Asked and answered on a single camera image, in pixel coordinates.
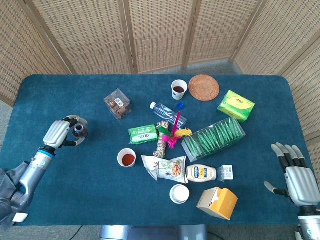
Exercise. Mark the clear box of brown snacks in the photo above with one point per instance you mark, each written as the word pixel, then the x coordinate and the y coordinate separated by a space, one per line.
pixel 117 105

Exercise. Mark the orange cardboard box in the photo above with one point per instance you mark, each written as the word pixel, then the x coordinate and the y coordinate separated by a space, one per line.
pixel 220 203

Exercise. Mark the colourful feather shuttlecock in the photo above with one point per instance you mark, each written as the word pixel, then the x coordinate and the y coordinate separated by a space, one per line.
pixel 172 140

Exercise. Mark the blue bottle cap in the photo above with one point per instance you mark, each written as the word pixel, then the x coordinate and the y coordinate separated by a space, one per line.
pixel 180 106

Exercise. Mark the stack of upturned paper cups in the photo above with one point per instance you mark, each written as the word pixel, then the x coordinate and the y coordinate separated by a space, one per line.
pixel 179 194

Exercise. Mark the paper cup with dark drink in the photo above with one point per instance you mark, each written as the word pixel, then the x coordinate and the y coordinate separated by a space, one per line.
pixel 179 90

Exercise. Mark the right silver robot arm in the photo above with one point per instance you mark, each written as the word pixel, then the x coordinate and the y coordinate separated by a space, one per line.
pixel 308 225

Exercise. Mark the green yellow tissue box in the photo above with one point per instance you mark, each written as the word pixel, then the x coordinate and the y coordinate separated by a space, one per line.
pixel 236 105

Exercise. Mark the mayonnaise squeeze bottle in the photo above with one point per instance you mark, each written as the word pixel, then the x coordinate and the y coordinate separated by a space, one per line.
pixel 201 173

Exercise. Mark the bamboo folding screen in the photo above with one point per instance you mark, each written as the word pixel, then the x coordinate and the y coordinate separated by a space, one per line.
pixel 160 30

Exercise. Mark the paper cup with red liquid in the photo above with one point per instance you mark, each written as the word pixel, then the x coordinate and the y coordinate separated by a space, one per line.
pixel 126 160

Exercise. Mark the small dark soda bottle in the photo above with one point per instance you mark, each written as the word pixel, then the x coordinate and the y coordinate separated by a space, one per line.
pixel 79 131

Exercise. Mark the clear plastic water bottle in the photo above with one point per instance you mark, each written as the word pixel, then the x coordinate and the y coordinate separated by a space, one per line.
pixel 165 112

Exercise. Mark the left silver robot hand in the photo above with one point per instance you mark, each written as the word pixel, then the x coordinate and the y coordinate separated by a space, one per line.
pixel 56 131

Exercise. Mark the blue table cloth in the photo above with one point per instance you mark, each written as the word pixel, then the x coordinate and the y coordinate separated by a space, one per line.
pixel 75 187

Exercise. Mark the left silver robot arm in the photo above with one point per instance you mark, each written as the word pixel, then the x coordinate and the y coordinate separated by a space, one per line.
pixel 35 170

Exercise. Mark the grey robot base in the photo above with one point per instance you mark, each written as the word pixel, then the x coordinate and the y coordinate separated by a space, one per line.
pixel 155 233

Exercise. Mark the white nut snack bag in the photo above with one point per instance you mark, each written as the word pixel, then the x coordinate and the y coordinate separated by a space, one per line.
pixel 167 168

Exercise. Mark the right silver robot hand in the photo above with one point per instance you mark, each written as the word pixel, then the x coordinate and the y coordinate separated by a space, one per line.
pixel 301 185

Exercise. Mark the round woven rattan coaster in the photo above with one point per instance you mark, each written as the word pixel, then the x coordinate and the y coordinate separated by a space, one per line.
pixel 204 87

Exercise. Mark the clear box of green sachets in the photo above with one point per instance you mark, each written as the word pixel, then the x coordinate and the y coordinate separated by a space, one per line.
pixel 215 138

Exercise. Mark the green tissue pack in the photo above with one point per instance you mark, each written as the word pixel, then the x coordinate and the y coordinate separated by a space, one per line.
pixel 143 134

